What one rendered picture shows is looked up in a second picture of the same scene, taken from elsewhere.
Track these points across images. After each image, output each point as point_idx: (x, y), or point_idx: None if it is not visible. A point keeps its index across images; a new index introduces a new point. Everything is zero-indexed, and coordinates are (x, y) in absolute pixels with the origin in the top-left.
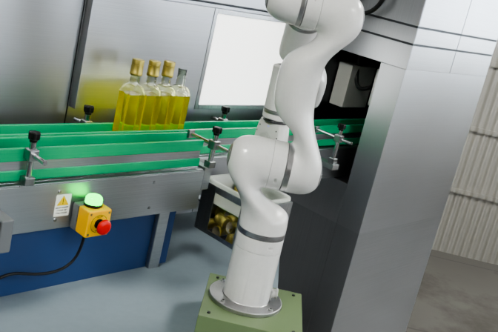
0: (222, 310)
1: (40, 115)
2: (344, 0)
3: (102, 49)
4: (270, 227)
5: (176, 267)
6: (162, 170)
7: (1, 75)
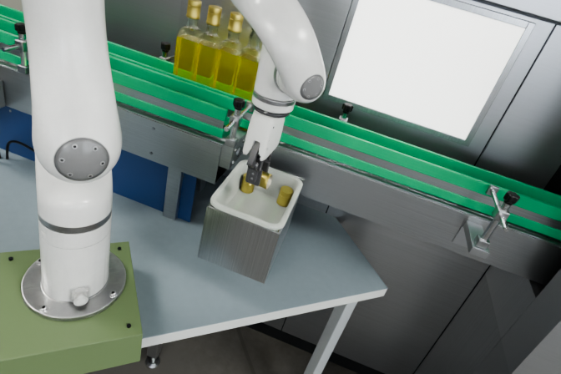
0: (24, 269)
1: (154, 47)
2: None
3: None
4: (38, 201)
5: (186, 230)
6: (174, 122)
7: None
